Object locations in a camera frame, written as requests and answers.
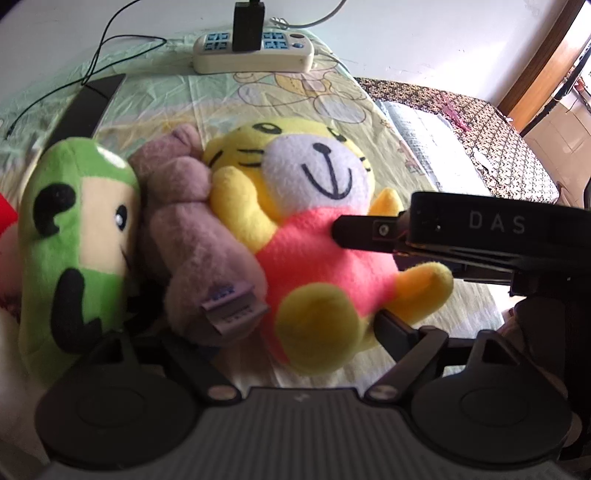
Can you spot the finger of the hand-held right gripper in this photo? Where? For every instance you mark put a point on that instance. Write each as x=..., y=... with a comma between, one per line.
x=369, y=233

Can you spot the black charger adapter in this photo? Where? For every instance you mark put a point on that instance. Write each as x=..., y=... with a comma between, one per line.
x=248, y=27

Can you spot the patterned cushion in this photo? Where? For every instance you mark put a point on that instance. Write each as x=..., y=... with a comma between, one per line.
x=498, y=138

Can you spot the red cardboard box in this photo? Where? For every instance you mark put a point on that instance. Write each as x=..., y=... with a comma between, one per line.
x=7, y=249

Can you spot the wooden door frame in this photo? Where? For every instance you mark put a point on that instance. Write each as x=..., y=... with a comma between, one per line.
x=545, y=60

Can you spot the light green printed sheet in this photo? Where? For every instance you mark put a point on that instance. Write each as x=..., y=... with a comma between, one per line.
x=207, y=97

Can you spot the grey folded cloth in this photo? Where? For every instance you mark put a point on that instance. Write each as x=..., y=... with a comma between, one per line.
x=429, y=138

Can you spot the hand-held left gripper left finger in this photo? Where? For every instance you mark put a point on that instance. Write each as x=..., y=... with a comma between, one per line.
x=196, y=367

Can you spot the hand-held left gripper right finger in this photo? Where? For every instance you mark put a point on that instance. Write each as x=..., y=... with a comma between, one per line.
x=392, y=333

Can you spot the purple-brown plush toy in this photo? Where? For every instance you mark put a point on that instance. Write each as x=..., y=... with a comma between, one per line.
x=194, y=240

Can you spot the white power strip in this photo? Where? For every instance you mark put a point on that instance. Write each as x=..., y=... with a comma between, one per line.
x=286, y=59

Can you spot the yellow tiger plush toy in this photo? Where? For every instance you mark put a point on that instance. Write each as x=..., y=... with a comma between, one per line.
x=314, y=249

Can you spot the green plush toy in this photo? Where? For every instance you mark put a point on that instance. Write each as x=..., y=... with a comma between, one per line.
x=78, y=207

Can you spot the black smartphone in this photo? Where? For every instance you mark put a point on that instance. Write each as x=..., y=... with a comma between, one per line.
x=87, y=108

